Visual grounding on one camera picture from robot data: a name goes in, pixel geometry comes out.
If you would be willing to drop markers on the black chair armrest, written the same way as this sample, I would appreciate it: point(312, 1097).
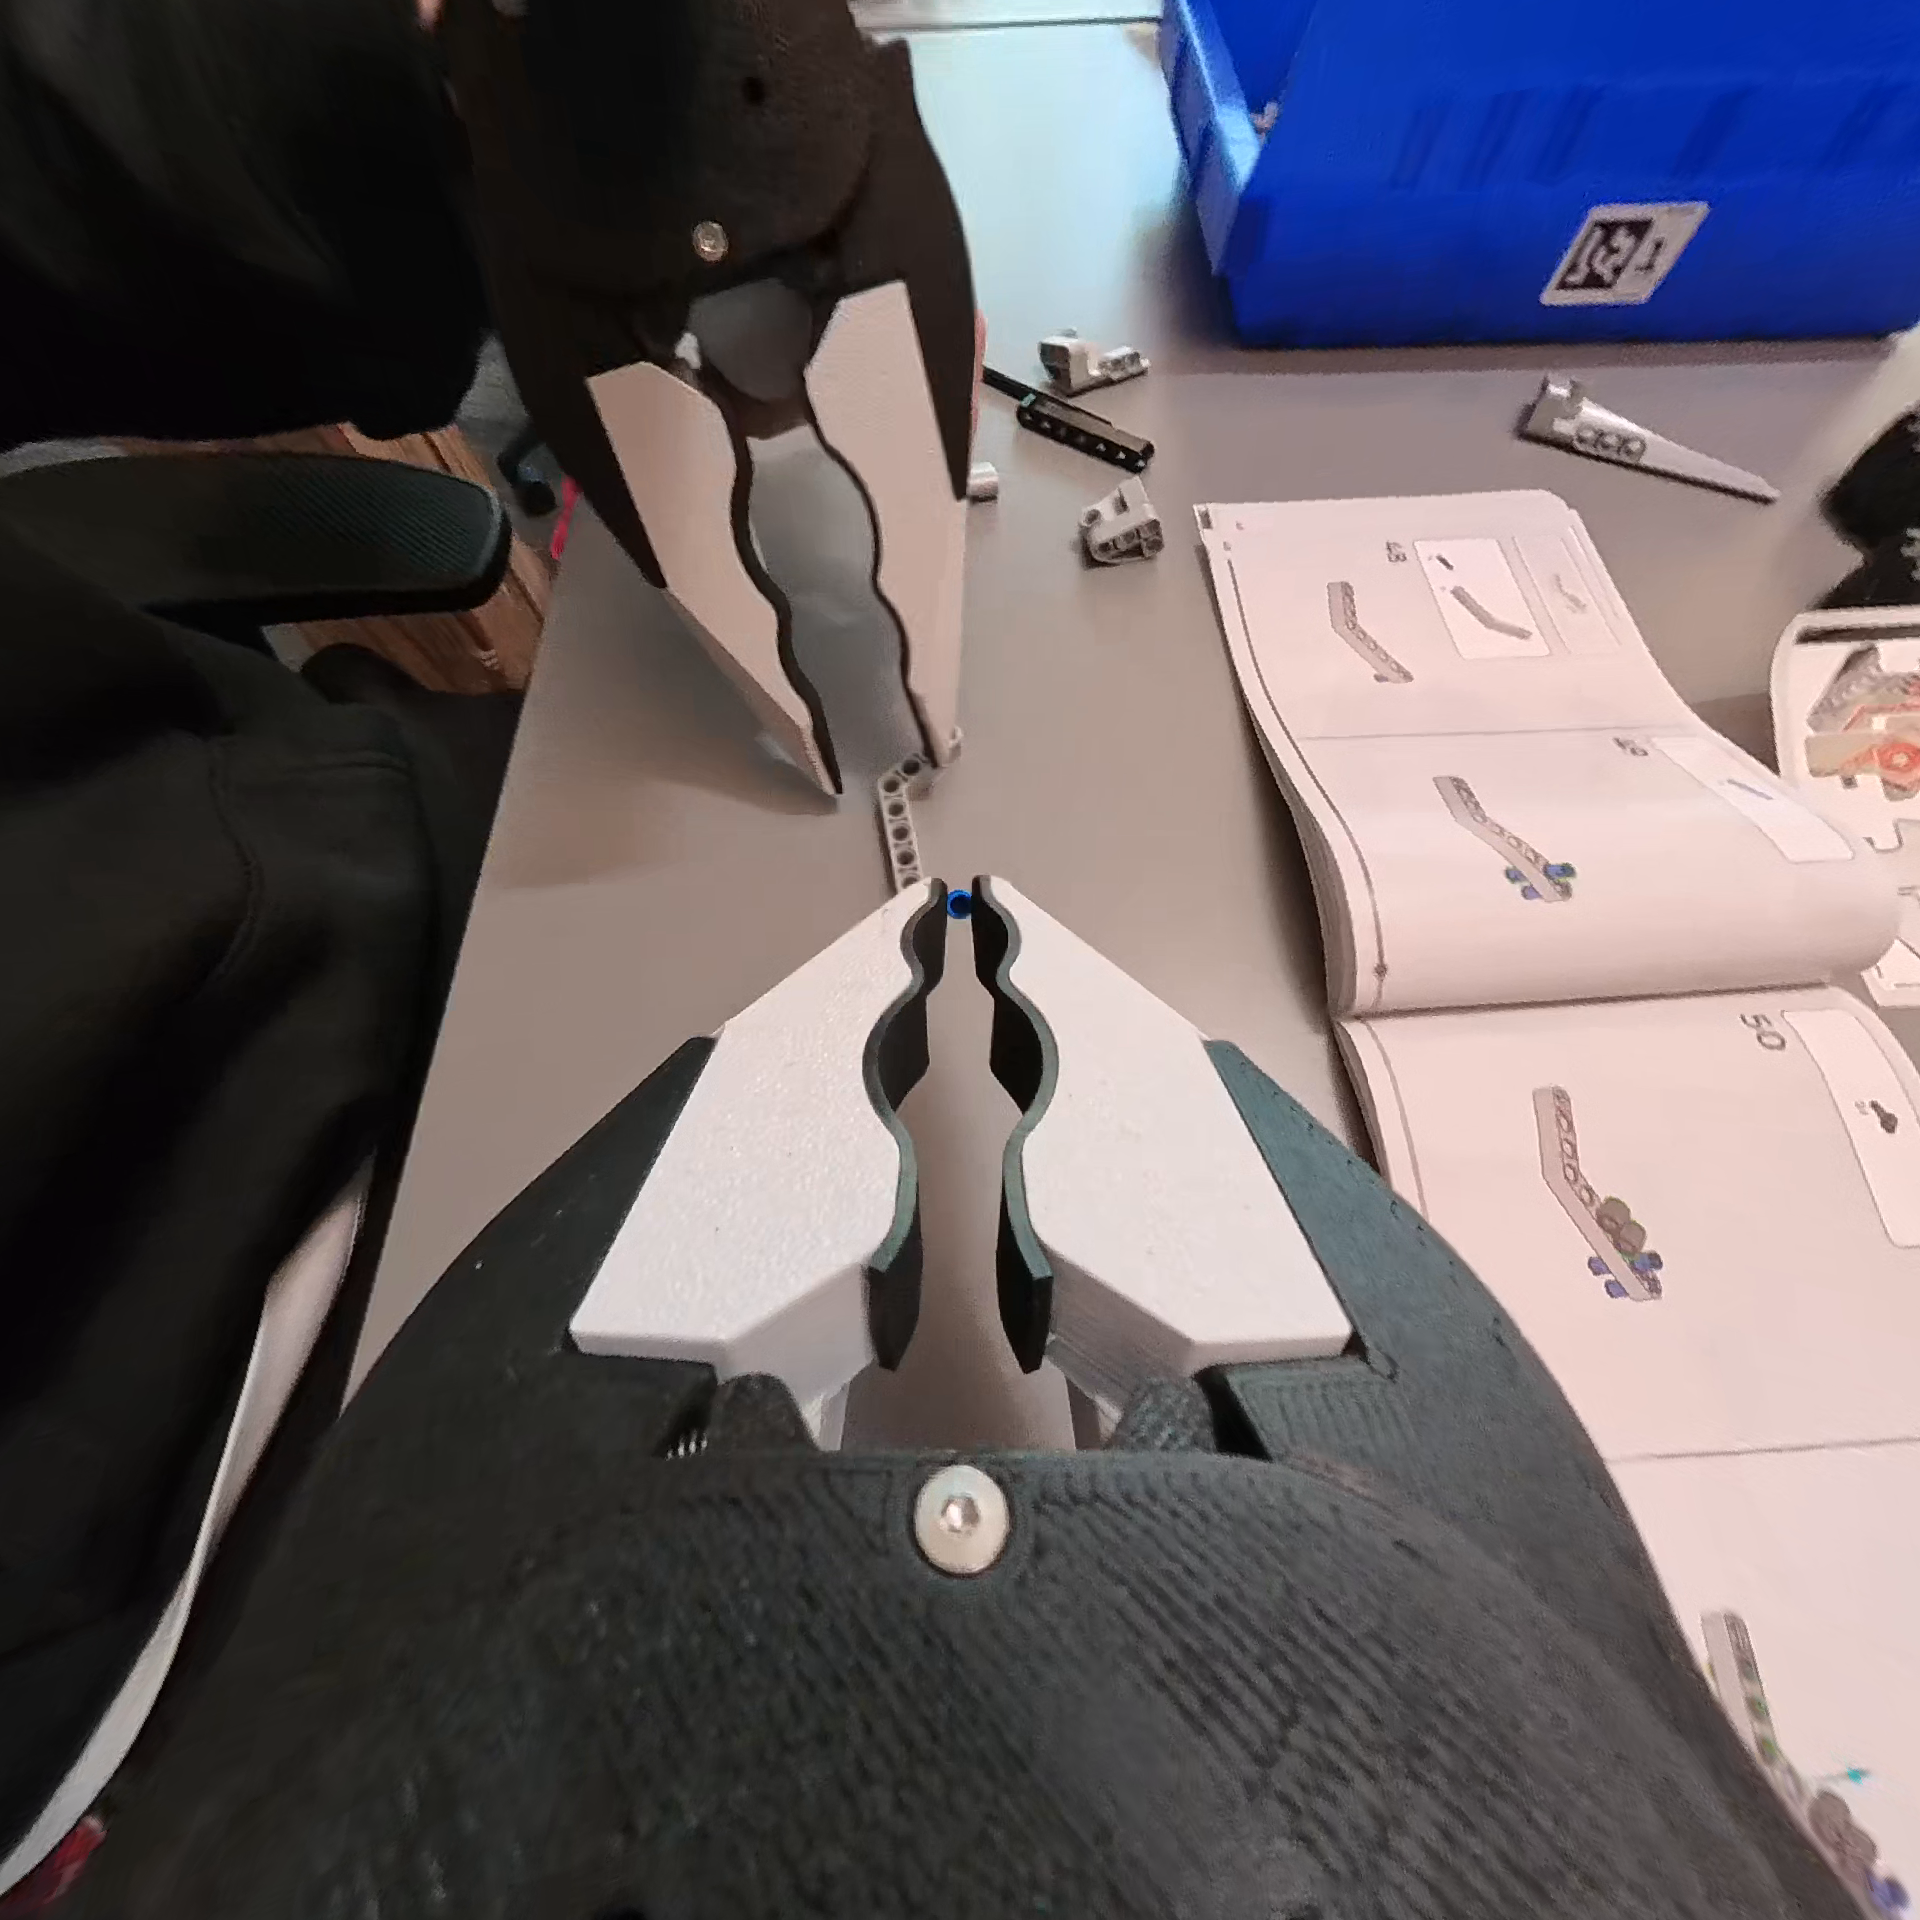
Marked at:
point(255, 524)

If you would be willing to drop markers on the grey toy connector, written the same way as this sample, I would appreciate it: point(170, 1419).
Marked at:
point(1091, 360)
point(1118, 524)

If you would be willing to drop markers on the blue plastic bin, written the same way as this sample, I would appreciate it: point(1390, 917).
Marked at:
point(1425, 152)

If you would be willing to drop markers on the white instruction booklet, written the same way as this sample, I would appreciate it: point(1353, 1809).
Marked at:
point(1501, 899)

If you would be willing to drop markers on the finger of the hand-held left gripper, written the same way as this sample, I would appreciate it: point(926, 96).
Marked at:
point(691, 511)
point(908, 493)

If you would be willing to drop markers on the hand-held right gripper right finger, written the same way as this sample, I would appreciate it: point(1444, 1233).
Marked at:
point(1170, 1185)

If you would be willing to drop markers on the black toy beam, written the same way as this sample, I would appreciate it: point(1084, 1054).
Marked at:
point(1087, 432)

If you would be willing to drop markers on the black toy part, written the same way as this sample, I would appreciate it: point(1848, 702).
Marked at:
point(1875, 511)

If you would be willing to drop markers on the person's black clothing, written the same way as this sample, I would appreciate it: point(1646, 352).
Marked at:
point(181, 975)

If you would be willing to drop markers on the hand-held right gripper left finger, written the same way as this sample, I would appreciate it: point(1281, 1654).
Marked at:
point(749, 1169)

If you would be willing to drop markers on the grey bent toy beam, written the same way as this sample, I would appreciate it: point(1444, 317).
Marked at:
point(897, 834)

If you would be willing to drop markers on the grey desk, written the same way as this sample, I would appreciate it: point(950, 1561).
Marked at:
point(1111, 720)

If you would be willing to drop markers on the grey toy wing panel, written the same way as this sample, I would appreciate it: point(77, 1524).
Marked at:
point(1621, 434)

